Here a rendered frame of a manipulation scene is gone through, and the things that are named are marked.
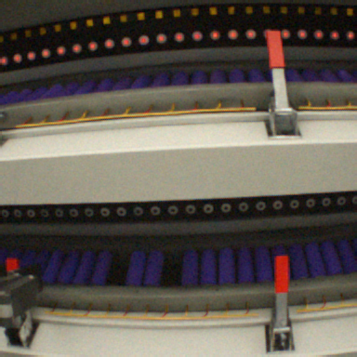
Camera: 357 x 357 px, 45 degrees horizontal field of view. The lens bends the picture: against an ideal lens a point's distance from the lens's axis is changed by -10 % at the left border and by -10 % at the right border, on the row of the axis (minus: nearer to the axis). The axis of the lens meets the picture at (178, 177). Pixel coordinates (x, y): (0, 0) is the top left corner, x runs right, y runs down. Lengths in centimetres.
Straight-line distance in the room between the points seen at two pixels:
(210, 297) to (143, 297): 7
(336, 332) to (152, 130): 26
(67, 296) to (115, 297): 5
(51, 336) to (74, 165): 20
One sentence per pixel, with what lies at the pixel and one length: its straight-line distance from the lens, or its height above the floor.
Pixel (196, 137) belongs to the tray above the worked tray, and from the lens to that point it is 38.
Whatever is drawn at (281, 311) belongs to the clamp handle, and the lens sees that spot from 43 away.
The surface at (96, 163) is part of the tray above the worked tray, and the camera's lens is 38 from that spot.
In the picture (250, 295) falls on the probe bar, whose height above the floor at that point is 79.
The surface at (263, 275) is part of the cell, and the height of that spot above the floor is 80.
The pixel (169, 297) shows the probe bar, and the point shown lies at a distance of 47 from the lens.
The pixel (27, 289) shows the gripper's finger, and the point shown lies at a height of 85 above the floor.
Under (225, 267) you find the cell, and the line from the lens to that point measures 51.
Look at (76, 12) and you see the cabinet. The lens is 59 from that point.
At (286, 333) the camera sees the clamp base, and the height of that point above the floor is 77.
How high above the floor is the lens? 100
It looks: 11 degrees down
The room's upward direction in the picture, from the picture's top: 4 degrees counter-clockwise
